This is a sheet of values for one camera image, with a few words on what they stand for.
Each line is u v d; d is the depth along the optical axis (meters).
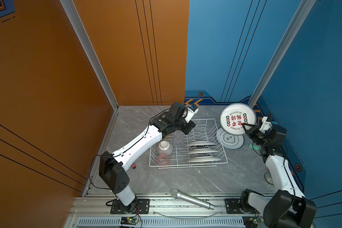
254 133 0.70
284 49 0.85
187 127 0.66
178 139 0.97
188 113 0.66
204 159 0.75
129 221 0.71
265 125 0.71
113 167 0.42
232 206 0.72
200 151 0.77
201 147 0.93
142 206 0.73
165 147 0.88
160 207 0.75
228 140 0.99
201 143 0.80
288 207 0.39
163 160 0.79
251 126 0.75
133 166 0.87
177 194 0.74
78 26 0.76
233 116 0.83
